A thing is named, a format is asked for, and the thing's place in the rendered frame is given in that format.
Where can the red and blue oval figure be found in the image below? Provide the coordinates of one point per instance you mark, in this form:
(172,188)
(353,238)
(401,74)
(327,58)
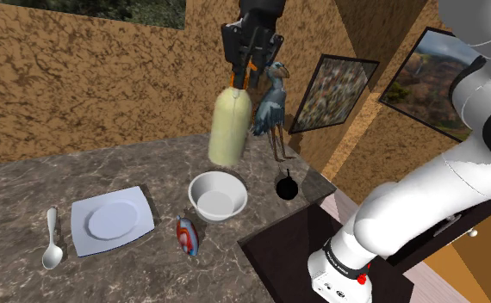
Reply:
(187,237)

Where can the blue heron figure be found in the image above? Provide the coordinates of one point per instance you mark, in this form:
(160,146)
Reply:
(272,100)

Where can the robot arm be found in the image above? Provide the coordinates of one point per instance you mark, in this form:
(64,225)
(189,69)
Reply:
(401,218)

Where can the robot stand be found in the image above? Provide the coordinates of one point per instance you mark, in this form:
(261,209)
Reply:
(283,256)

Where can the cream squeeze bottle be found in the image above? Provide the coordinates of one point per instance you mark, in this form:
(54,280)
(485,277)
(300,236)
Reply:
(228,126)

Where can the black framed mottled wall picture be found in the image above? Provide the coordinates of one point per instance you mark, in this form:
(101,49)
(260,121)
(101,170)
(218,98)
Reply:
(333,92)

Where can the small black pan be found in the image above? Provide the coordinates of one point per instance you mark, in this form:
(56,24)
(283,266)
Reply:
(287,189)

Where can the black framed landscape wall picture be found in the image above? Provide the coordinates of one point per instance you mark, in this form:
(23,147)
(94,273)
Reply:
(426,84)

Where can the white square plate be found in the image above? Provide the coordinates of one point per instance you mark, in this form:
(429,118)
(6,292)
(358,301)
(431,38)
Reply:
(111,220)

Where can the white bowl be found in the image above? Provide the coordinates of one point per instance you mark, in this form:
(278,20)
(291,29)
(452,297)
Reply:
(217,197)

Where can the white spoon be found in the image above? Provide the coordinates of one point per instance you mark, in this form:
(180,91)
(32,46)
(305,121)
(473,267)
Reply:
(52,254)

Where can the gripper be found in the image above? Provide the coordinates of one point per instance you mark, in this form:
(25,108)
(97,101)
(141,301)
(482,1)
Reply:
(254,42)

